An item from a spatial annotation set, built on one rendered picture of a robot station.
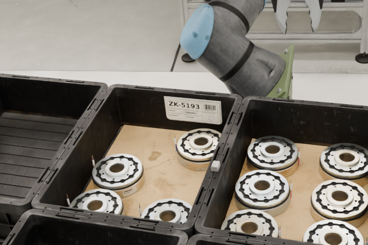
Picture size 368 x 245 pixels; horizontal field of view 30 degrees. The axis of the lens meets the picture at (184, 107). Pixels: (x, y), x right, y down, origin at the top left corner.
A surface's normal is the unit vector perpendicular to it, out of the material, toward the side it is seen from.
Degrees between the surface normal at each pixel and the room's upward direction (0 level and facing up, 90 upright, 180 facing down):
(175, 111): 90
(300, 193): 0
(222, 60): 83
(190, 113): 90
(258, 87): 63
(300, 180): 0
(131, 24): 0
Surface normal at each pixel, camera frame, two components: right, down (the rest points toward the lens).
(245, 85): -0.37, 0.32
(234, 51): 0.27, 0.03
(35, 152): -0.09, -0.82
